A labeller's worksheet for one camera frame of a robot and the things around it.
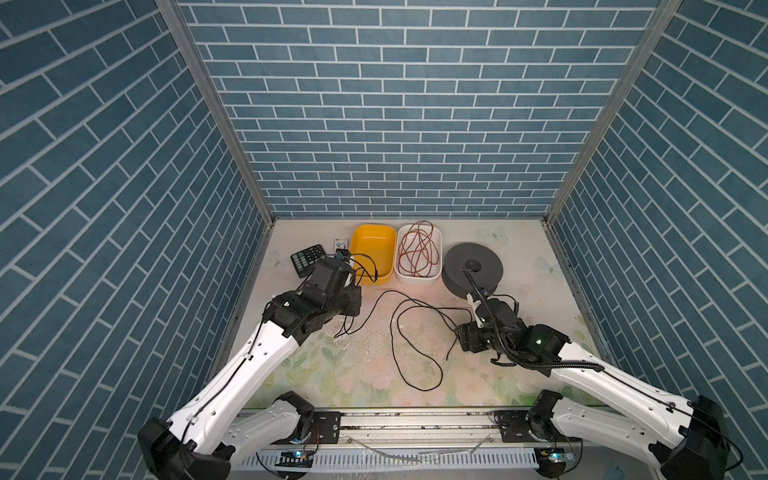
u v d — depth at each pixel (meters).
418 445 0.72
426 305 0.96
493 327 0.58
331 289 0.55
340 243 1.12
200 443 0.37
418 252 1.08
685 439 0.40
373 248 1.05
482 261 1.02
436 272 1.03
